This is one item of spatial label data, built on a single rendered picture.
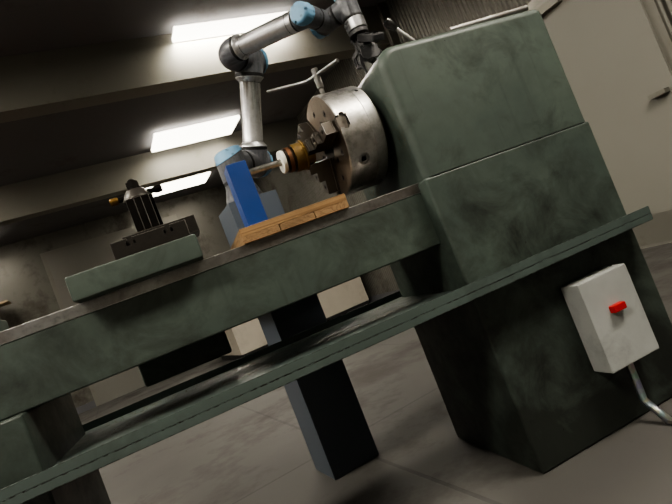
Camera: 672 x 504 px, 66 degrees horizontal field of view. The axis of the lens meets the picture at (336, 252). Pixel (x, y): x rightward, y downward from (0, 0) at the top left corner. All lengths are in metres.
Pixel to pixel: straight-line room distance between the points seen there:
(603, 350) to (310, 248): 0.85
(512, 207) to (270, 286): 0.72
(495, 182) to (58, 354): 1.21
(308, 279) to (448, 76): 0.71
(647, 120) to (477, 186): 2.98
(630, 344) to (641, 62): 2.98
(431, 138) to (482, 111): 0.19
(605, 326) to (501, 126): 0.63
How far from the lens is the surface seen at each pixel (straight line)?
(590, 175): 1.76
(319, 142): 1.52
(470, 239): 1.48
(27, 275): 10.85
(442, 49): 1.63
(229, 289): 1.32
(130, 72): 5.13
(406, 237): 1.45
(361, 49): 1.93
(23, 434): 1.35
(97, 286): 1.28
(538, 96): 1.73
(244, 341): 7.41
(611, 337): 1.62
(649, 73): 4.36
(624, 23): 4.43
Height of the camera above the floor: 0.72
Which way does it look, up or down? 2 degrees up
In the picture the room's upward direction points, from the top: 21 degrees counter-clockwise
